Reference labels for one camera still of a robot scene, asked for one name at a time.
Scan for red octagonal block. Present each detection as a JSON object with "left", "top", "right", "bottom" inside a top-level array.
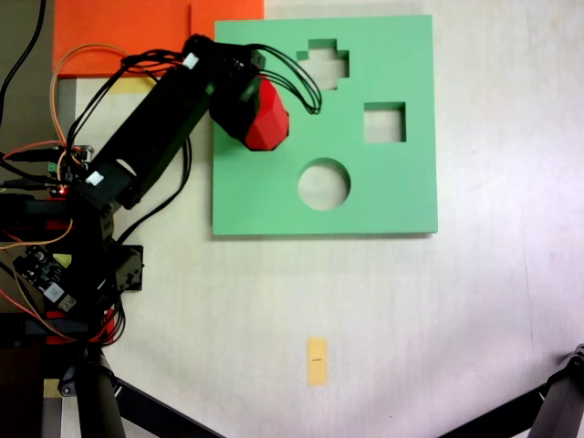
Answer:
[{"left": 244, "top": 75, "right": 291, "bottom": 152}]

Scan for large orange flat block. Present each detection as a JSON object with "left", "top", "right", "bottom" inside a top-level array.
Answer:
[{"left": 52, "top": 0, "right": 193, "bottom": 78}]

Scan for green shape-hole board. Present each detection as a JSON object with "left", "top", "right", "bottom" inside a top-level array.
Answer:
[{"left": 211, "top": 14, "right": 439, "bottom": 239}]

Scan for long yellow masking tape strip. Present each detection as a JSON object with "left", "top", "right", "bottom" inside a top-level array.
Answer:
[{"left": 108, "top": 77, "right": 157, "bottom": 96}]

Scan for circuit board with green terminal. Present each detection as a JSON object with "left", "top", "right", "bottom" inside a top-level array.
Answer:
[{"left": 45, "top": 144, "right": 96, "bottom": 196}]

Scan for black circuit board with chips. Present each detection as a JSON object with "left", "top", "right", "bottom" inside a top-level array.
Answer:
[{"left": 12, "top": 245, "right": 78, "bottom": 312}]

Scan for yellow tape marker with print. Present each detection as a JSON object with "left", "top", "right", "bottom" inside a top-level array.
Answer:
[{"left": 306, "top": 337, "right": 329, "bottom": 387}]

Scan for thin black tripod strut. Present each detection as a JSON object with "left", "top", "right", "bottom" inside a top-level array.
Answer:
[
  {"left": 437, "top": 385, "right": 548, "bottom": 438},
  {"left": 113, "top": 378, "right": 227, "bottom": 438}
]

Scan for thick black tripod leg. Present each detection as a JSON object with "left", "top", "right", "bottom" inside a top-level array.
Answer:
[
  {"left": 57, "top": 347, "right": 127, "bottom": 438},
  {"left": 528, "top": 344, "right": 584, "bottom": 438}
]

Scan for long thin black wire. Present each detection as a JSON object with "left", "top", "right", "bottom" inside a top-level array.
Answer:
[{"left": 116, "top": 135, "right": 193, "bottom": 243}]

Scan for black gripper wire loop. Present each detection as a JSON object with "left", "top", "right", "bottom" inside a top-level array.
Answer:
[{"left": 248, "top": 43, "right": 323, "bottom": 116}]

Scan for black forearm wire bundle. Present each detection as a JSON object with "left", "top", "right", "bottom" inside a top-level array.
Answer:
[{"left": 67, "top": 48, "right": 189, "bottom": 154}]

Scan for thin orange wire loop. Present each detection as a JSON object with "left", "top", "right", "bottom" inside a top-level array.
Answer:
[{"left": 48, "top": 43, "right": 131, "bottom": 154}]

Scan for thick black cable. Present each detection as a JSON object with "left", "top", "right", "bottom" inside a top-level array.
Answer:
[{"left": 0, "top": 0, "right": 47, "bottom": 127}]

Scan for black USB cable plug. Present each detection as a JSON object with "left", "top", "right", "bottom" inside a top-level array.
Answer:
[{"left": 1, "top": 177, "right": 54, "bottom": 190}]

